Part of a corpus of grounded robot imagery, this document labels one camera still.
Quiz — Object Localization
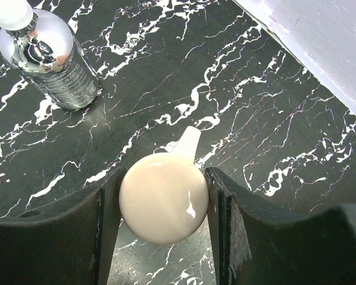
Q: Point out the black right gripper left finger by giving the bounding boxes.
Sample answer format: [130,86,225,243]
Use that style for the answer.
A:
[0,167,126,284]

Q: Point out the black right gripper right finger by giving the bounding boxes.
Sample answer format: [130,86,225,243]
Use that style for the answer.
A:
[205,167,356,284]

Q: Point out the beige pump bottle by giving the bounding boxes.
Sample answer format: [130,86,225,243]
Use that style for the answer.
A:
[119,126,209,245]

